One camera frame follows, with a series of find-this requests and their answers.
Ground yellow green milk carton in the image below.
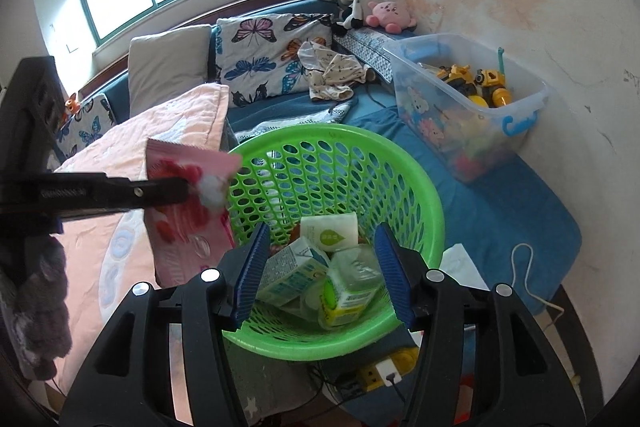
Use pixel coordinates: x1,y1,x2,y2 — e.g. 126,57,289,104
319,244,383,329

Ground white blue milk carton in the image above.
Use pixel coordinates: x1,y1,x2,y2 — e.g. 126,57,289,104
256,237,330,308

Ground pink snack wrapper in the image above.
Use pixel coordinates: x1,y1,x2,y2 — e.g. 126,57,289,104
144,139,242,287

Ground white green leaf carton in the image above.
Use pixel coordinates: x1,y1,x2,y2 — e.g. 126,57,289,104
299,212,359,253

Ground orange fox toy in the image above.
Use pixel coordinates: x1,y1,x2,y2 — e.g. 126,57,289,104
64,93,81,119

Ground left butterfly pillow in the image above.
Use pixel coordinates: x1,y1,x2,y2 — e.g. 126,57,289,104
54,93,116,161

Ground butterfly pillow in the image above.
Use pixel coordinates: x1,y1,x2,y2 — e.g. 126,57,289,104
54,93,116,161
213,13,332,107

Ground yellow power strip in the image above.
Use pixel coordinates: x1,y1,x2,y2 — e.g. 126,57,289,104
358,347,419,392

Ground green plastic basket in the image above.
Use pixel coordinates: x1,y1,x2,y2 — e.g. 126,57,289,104
224,124,445,362

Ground grey pillow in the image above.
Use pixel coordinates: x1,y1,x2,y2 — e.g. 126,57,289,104
128,25,212,117

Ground blue mattress sheet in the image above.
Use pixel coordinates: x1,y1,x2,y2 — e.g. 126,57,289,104
226,81,584,318

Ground right butterfly pillow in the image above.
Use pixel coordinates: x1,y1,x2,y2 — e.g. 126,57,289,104
213,13,332,107

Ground clear plastic toy bin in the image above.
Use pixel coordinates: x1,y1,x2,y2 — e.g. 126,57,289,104
385,34,549,183

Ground beige crumpled clothing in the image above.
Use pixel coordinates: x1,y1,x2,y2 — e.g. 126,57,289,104
297,41,376,102

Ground yellow toy truck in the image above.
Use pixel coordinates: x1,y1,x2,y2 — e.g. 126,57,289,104
436,64,513,108

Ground patterned grey cloth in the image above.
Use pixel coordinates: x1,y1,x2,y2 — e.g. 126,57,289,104
333,27,399,84

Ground pink plush toy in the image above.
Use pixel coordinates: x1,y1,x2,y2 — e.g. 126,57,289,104
364,1,418,35

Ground white cable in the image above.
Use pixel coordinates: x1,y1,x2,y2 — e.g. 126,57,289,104
508,241,566,333

